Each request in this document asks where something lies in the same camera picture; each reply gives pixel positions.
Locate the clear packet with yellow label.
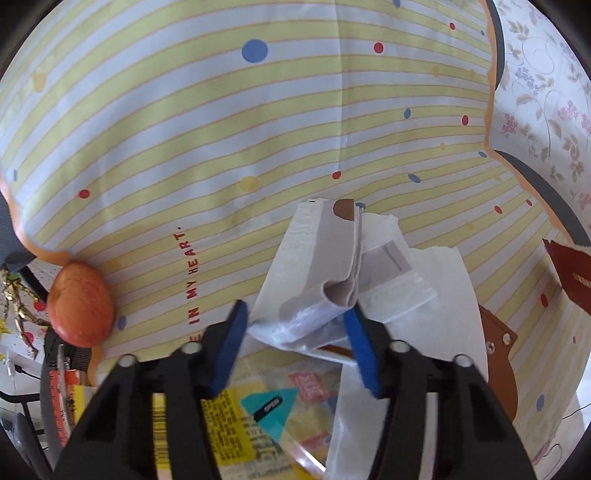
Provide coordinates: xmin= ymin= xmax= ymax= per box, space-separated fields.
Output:
xmin=152 ymin=355 xmax=343 ymax=480

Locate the wide grey fabric chair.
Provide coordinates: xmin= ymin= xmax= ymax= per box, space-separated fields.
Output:
xmin=0 ymin=0 xmax=580 ymax=384

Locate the yellow striped dotted sheet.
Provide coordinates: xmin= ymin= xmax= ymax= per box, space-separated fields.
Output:
xmin=0 ymin=0 xmax=591 ymax=430

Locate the floral wall cloth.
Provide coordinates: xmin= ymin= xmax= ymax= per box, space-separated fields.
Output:
xmin=489 ymin=0 xmax=591 ymax=241

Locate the red apple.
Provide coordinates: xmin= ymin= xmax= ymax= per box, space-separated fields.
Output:
xmin=47 ymin=262 xmax=115 ymax=347

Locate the orange notebook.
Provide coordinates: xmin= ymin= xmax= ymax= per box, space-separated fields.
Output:
xmin=48 ymin=369 xmax=93 ymax=440

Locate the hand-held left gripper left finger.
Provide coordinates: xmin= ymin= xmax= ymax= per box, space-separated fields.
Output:
xmin=53 ymin=299 xmax=250 ymax=480

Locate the black cable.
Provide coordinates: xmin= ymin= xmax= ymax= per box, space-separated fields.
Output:
xmin=560 ymin=401 xmax=588 ymax=422

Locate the white plastic bag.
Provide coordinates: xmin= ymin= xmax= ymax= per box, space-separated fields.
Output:
xmin=325 ymin=212 xmax=490 ymax=480

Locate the gold figurine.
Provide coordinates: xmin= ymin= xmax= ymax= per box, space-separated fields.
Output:
xmin=0 ymin=270 xmax=51 ymax=334

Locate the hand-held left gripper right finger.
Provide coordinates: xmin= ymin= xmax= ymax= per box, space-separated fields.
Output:
xmin=342 ymin=307 xmax=539 ymax=480

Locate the dark red wrapper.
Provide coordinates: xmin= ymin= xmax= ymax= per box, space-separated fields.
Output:
xmin=542 ymin=239 xmax=591 ymax=317

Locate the brown card piece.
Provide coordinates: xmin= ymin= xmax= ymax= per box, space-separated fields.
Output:
xmin=478 ymin=305 xmax=519 ymax=422

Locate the grey white plastic wrapper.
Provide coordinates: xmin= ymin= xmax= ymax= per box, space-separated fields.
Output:
xmin=248 ymin=198 xmax=365 ymax=357

